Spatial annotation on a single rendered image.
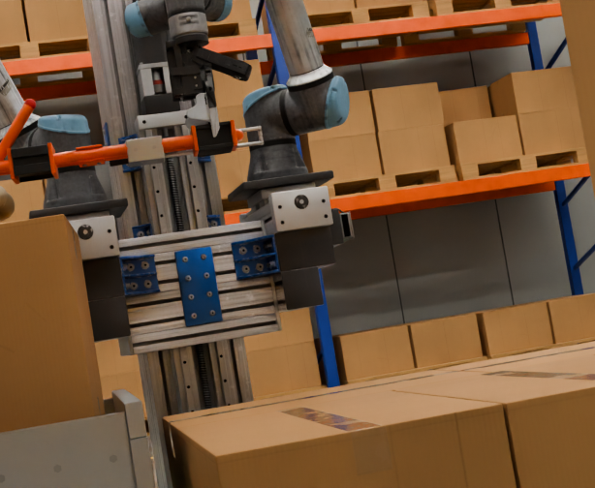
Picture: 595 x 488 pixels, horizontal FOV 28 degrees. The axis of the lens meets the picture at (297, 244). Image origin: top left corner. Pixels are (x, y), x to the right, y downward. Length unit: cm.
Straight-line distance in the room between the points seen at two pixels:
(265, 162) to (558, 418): 141
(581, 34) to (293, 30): 194
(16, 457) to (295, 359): 776
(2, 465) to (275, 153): 121
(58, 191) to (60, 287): 73
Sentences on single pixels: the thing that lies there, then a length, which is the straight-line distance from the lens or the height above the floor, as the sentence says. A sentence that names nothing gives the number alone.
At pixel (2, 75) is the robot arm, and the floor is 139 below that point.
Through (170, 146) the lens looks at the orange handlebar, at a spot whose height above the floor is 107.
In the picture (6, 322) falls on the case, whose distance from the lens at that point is 217.
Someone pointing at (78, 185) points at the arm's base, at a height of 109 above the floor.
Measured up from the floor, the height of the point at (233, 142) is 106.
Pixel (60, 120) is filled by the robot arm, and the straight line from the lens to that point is 290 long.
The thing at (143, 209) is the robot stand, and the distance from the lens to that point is 306.
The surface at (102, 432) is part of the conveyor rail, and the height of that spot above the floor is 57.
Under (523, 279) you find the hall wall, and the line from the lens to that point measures 1177.
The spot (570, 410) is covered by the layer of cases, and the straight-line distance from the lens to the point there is 172.
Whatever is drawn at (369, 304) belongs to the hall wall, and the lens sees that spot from 1124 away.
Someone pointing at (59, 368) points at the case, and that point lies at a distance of 217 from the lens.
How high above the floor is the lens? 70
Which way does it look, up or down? 3 degrees up
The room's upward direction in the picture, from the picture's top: 9 degrees counter-clockwise
